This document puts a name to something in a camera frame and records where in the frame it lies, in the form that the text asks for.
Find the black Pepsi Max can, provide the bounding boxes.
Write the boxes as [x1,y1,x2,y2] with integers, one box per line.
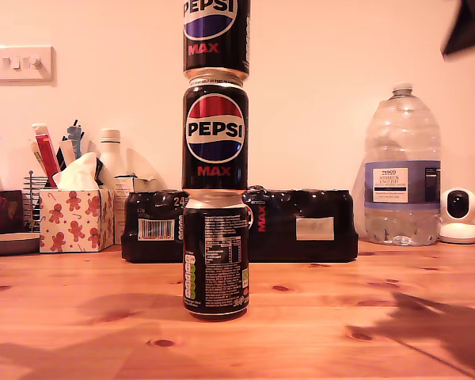
[181,188,251,321]
[181,0,251,76]
[180,74,249,191]

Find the black shrink-wrapped Pepsi multipack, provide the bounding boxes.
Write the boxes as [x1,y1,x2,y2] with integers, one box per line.
[121,184,359,264]

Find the dark red printed box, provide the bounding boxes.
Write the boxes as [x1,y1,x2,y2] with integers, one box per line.
[0,188,25,235]

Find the black white striped packet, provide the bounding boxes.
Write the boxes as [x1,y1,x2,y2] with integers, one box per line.
[56,118,84,169]

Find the white paper tissue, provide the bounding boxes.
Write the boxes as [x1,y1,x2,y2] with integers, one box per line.
[51,151,101,191]

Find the grey ceramic bowl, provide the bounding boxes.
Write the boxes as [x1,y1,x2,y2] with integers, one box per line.
[0,232,41,257]

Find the gingerbread print tissue box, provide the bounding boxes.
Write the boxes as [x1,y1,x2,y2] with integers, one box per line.
[38,188,116,253]

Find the white plastic bottle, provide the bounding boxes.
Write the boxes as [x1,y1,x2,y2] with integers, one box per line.
[97,127,128,189]

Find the small white carton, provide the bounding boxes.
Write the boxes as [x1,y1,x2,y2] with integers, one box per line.
[112,173,158,245]

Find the large clear water bottle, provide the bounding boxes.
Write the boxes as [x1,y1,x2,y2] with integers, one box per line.
[363,82,443,246]

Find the white wall light switch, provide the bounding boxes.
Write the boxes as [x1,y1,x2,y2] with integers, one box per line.
[0,44,57,86]

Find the small white round camera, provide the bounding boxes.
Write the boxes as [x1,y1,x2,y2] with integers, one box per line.
[438,188,475,245]

